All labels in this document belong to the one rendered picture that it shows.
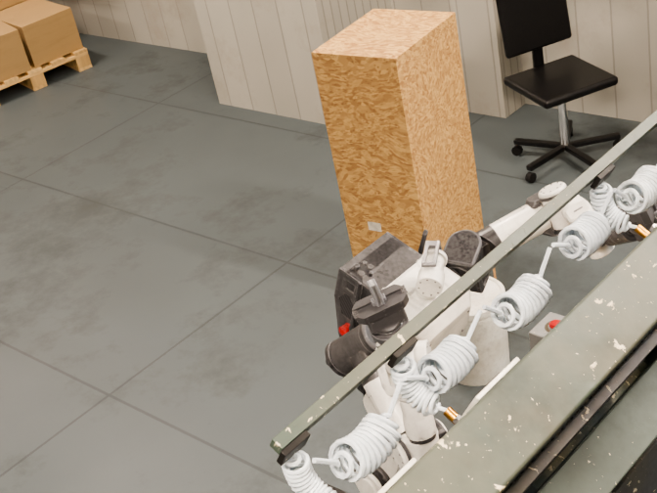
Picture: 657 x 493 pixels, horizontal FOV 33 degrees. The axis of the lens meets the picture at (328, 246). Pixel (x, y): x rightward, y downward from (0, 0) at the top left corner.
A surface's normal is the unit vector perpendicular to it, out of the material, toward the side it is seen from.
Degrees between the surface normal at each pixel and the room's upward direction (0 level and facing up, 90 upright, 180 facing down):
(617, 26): 90
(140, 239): 0
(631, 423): 33
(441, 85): 90
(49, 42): 90
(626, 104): 90
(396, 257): 23
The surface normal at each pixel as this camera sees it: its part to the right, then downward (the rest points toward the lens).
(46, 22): 0.65, 0.29
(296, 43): -0.65, 0.49
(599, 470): 0.24, -0.59
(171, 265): -0.18, -0.84
